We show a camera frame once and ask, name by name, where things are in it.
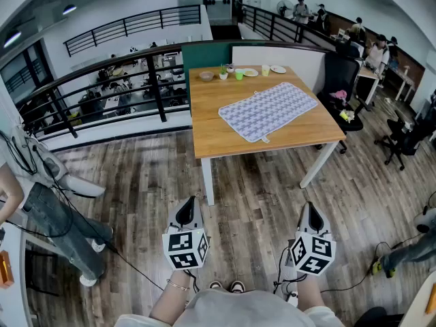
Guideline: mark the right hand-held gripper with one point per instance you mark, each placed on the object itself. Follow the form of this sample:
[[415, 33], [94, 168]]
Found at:
[[313, 254]]

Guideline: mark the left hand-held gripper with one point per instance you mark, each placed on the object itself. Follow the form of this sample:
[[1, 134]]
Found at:
[[185, 249]]

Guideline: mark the purple white patterned towel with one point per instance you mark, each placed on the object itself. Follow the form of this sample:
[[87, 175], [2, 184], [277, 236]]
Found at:
[[265, 112]]

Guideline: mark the person's left forearm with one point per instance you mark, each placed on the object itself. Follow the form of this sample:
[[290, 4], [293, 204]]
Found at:
[[170, 300]]

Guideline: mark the person's right forearm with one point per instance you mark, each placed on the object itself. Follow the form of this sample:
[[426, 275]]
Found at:
[[310, 291]]

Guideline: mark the white table leg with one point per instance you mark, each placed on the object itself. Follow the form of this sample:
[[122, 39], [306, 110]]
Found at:
[[318, 165], [207, 182]]

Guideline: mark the person's left shoe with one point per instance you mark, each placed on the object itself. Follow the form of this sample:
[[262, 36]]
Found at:
[[215, 284]]

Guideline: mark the person's shoe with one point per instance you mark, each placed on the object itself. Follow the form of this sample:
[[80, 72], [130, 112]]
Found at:
[[215, 284], [237, 286]]

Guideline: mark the person's right shoe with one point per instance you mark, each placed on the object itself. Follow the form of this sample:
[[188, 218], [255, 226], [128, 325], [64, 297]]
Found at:
[[237, 286]]

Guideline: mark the white grey hand-held device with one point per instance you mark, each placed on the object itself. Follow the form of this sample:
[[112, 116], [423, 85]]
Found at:
[[425, 220], [81, 184]]

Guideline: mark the person's white shirt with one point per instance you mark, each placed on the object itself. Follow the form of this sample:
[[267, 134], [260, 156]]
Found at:
[[245, 310]]

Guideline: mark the yellow wrapped flower bundle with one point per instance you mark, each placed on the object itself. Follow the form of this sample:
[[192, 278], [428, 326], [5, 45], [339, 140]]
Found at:
[[347, 116]]

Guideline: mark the black round stool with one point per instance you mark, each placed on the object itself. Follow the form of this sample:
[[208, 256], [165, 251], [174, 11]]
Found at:
[[374, 317]]

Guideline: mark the black office chair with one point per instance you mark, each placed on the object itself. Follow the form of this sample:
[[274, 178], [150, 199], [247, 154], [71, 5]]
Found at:
[[400, 135], [340, 73]]

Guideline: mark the pink cloth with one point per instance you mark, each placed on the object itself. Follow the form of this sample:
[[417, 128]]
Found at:
[[339, 95]]

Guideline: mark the white round table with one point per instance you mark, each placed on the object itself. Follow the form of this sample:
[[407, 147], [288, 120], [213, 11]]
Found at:
[[417, 310]]

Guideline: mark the orange object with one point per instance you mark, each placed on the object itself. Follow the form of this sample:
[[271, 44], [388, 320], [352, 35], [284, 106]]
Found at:
[[432, 298], [6, 271]]

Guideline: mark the clear beige bowl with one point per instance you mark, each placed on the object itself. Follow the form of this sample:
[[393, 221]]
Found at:
[[206, 76]]

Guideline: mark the green plant in white pot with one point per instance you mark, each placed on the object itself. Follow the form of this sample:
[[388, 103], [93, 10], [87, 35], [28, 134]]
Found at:
[[223, 75]]

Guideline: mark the green plastic cup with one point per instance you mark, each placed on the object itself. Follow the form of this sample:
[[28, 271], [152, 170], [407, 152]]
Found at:
[[239, 75]]

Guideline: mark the purple plant in white pot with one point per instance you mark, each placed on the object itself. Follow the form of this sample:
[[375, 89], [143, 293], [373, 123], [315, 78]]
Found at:
[[230, 69]]

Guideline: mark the white plate with pink food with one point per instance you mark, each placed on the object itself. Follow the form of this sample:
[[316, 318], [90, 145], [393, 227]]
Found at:
[[278, 69]]

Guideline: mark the small white-legged desk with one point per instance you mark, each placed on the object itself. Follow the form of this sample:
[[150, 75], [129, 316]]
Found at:
[[405, 80], [368, 73]]

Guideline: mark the yellow white paper cup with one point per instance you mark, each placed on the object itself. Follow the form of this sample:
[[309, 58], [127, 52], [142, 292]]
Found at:
[[265, 71]]

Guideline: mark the white plate with yellow food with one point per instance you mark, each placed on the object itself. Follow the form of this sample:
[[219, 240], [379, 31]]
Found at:
[[251, 72]]

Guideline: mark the green partition panel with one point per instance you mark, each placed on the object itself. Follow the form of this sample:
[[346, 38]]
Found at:
[[204, 56]]

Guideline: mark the white partition panel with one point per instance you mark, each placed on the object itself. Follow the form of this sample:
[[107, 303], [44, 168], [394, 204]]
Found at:
[[279, 56]]

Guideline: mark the black straight railing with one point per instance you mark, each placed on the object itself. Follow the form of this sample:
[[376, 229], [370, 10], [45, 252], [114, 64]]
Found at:
[[272, 22], [136, 26]]

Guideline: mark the black standing fan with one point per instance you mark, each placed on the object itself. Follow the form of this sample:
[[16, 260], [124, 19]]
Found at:
[[284, 7]]

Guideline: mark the round ceiling light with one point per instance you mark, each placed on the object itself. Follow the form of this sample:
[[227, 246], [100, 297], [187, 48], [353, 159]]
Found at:
[[12, 39], [69, 9]]

